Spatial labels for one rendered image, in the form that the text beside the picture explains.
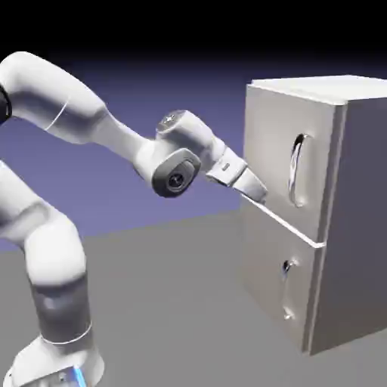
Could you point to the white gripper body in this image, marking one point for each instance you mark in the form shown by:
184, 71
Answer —
249, 183

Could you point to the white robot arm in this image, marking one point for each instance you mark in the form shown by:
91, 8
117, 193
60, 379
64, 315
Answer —
60, 99

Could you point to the large grey cabinet door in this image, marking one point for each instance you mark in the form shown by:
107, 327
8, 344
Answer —
272, 145

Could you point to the small grey cabinet door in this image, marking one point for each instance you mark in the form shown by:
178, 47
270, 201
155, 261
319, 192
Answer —
266, 266

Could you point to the light grey cabinet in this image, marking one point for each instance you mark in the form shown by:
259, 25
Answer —
356, 211

